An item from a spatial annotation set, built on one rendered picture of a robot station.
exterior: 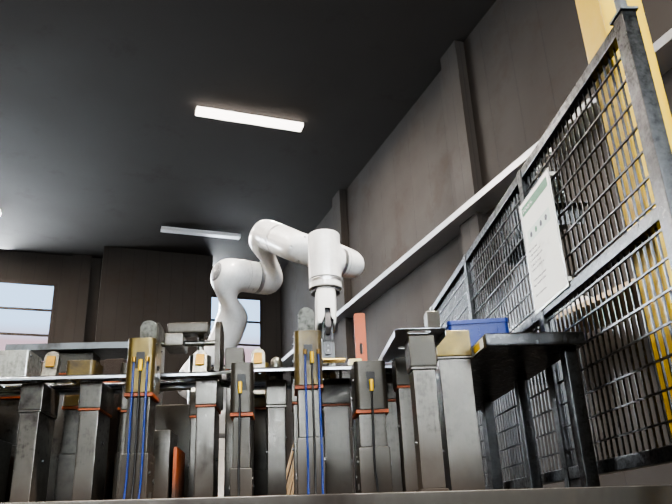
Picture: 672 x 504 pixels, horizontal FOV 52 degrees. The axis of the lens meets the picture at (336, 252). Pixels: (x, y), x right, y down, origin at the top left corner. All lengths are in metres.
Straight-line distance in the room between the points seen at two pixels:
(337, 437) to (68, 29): 5.84
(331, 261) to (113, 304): 9.65
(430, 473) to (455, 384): 0.33
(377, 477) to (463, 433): 0.23
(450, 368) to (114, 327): 9.82
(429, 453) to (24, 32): 6.37
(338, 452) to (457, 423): 0.29
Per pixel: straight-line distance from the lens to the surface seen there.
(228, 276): 2.10
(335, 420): 1.66
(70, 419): 1.88
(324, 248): 1.75
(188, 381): 1.73
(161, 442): 1.63
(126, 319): 11.23
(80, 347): 2.07
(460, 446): 1.55
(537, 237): 1.83
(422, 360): 1.31
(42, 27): 7.10
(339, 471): 1.65
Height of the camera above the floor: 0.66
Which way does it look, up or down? 22 degrees up
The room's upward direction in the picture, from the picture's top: 3 degrees counter-clockwise
